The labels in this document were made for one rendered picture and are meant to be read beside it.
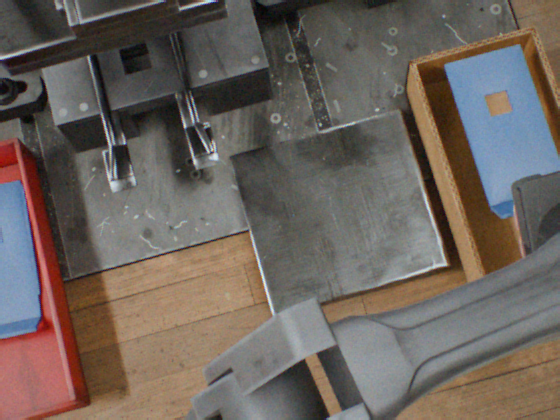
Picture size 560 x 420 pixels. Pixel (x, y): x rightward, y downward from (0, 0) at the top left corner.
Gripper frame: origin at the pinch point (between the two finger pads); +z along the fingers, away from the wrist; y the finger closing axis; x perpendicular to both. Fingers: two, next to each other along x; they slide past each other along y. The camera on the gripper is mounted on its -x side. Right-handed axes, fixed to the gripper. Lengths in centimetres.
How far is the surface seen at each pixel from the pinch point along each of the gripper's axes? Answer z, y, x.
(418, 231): 8.2, -2.5, 8.7
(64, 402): 4.8, -8.0, 43.7
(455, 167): 12.1, 1.3, 3.2
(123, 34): -0.1, 22.5, 29.3
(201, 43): 13.9, 18.6, 23.4
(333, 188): 11.5, 2.7, 15.0
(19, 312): 11.6, -0.9, 46.4
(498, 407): 1.0, -18.2, 6.3
